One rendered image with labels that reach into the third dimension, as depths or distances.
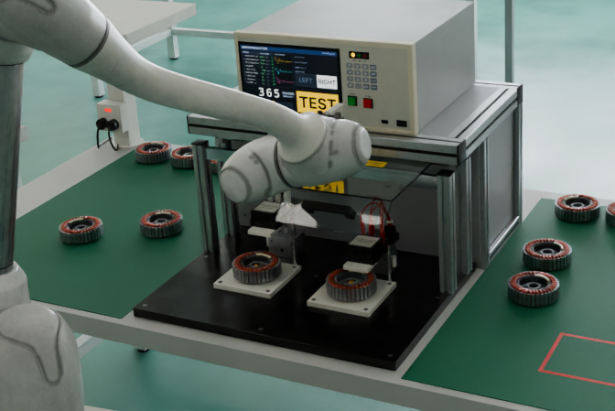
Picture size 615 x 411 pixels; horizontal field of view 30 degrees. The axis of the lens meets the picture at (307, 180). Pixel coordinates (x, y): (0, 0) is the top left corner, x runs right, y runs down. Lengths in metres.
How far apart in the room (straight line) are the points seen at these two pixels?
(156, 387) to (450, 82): 1.60
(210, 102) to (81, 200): 1.38
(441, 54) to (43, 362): 1.17
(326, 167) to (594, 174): 3.27
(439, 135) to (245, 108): 0.65
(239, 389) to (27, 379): 1.85
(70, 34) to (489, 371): 1.07
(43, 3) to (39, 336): 0.54
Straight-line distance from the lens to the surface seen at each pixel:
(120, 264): 2.87
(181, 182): 3.32
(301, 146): 2.02
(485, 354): 2.38
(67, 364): 1.95
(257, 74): 2.62
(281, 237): 2.74
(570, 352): 2.39
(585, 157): 5.40
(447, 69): 2.64
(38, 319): 1.95
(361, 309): 2.48
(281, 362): 2.40
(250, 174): 2.09
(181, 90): 1.95
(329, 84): 2.54
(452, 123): 2.56
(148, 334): 2.57
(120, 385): 3.82
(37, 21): 1.80
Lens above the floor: 1.98
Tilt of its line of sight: 22 degrees down
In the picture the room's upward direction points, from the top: 4 degrees counter-clockwise
